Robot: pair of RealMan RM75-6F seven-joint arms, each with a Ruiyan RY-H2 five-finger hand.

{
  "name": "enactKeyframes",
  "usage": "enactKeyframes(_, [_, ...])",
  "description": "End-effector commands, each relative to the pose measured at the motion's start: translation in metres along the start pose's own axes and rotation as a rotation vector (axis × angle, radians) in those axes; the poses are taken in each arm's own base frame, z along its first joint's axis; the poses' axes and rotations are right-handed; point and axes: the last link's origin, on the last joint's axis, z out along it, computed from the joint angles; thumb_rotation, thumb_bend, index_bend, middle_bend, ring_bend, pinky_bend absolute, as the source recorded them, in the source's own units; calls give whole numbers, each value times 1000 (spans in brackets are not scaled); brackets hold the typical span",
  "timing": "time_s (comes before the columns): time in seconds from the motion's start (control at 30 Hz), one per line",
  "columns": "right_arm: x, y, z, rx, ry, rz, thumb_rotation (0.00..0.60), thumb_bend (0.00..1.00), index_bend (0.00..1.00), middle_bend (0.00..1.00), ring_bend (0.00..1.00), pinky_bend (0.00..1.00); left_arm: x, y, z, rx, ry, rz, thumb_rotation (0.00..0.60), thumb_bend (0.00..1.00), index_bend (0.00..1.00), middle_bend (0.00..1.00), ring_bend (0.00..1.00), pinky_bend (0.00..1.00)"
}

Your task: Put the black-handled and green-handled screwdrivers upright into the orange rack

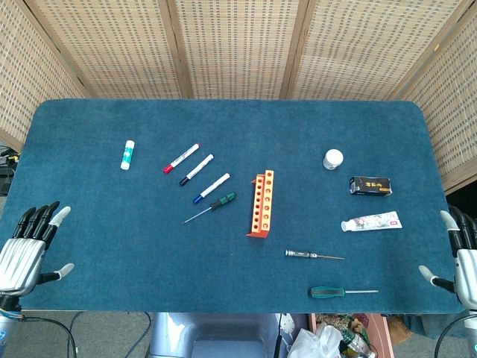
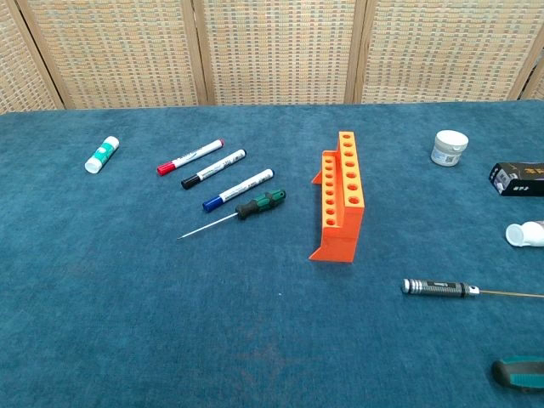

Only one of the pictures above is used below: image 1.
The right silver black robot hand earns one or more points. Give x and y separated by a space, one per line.
467 264

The black cardboard box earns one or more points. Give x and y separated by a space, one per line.
370 185

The pink storage box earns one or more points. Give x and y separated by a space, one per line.
384 335

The blue cap whiteboard marker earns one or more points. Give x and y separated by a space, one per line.
211 187

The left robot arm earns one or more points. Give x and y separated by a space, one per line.
6 324

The white floral toothpaste tube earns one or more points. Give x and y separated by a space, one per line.
372 221

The red cap whiteboard marker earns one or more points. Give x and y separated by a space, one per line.
181 158

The blue carpet table mat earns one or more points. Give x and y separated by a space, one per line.
223 130

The white plastic bag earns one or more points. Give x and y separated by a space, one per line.
316 343

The white round jar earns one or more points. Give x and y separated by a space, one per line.
332 158

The white green glue stick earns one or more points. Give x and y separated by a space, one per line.
127 155

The black silver precision screwdriver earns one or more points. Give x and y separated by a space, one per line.
298 254

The thin-shaft green black screwdriver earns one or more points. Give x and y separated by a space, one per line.
223 199

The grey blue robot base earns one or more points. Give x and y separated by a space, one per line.
220 335

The thick-shaft green black screwdriver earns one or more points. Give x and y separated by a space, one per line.
326 292

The black cap whiteboard marker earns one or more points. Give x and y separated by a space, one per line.
196 169

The woven wooden folding screen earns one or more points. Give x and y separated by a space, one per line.
238 44

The orange tool rack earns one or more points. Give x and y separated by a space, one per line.
262 194

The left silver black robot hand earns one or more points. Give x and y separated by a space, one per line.
22 257

